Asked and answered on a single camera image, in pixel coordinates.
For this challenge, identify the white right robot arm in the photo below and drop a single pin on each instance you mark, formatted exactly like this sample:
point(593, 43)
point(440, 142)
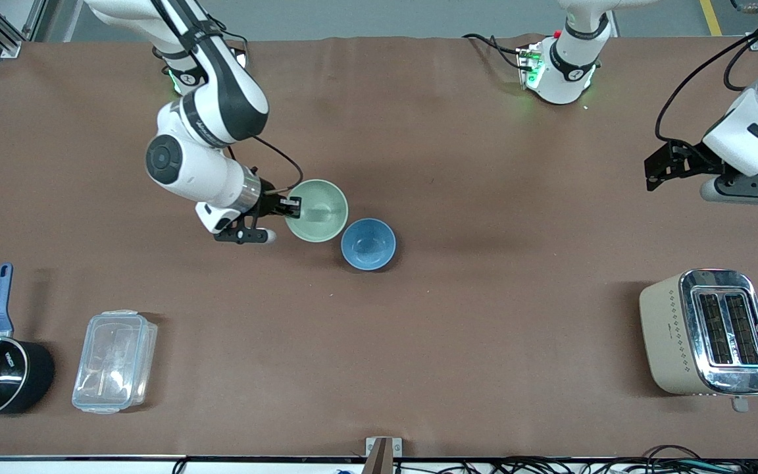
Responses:
point(227, 85)

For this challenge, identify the metal bracket with wooden post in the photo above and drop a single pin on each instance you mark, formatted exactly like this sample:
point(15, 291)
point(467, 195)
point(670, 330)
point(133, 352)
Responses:
point(379, 454)

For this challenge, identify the blue bowl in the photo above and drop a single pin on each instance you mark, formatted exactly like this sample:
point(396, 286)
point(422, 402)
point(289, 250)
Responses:
point(369, 245)

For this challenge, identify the beige chrome toaster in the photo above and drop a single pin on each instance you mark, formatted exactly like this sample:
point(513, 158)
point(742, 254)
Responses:
point(672, 336)

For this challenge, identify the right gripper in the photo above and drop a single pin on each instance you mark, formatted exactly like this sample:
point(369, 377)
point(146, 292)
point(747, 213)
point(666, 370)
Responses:
point(269, 203)

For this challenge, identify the green bowl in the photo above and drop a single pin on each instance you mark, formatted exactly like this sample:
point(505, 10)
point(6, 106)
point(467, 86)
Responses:
point(320, 210)

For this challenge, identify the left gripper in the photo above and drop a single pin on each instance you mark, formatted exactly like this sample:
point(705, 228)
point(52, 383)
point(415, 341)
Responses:
point(692, 160)

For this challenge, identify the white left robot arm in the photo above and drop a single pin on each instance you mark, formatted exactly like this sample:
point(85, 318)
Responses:
point(566, 82)

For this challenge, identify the green lit base connector box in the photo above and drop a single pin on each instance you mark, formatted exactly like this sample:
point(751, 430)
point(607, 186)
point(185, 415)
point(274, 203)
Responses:
point(529, 66)

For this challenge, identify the clear plastic food container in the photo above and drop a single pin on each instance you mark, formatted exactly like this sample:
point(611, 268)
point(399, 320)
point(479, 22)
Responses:
point(114, 362)

